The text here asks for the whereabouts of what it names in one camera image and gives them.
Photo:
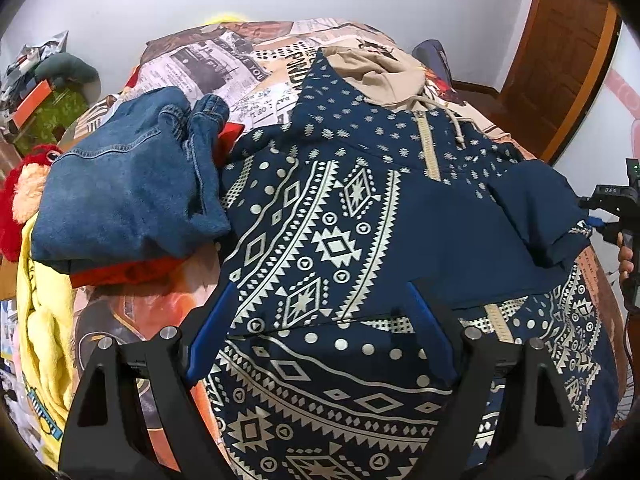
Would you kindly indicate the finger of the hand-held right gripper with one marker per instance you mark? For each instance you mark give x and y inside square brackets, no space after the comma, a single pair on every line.
[602,196]
[607,232]

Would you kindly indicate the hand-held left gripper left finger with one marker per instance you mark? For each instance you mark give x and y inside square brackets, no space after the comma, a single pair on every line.
[216,330]

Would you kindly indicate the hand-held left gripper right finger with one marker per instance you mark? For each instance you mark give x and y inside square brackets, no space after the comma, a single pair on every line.
[434,332]

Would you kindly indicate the navy patterned hoodie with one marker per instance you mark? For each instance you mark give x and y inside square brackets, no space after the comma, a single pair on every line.
[350,240]

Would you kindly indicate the person's right hand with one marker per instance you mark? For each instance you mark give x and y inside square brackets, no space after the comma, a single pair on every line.
[625,265]

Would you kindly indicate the orange red garment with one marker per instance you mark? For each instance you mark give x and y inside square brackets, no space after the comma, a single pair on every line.
[120,272]

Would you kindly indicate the brown wooden door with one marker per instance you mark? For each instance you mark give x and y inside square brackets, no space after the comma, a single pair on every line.
[560,60]

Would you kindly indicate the folded blue denim jeans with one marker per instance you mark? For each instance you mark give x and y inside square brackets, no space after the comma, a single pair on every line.
[125,185]

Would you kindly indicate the yellow garment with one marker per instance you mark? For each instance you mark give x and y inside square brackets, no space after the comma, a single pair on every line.
[45,340]

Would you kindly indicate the dark blue bag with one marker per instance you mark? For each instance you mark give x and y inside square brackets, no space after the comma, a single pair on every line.
[432,60]

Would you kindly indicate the red plush toy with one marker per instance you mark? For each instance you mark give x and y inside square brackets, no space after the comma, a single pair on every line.
[17,195]

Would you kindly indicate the newspaper print blanket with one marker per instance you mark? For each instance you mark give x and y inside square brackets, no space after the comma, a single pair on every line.
[210,70]

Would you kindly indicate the dark green cushion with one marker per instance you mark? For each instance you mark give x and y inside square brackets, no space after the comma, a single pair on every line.
[70,67]

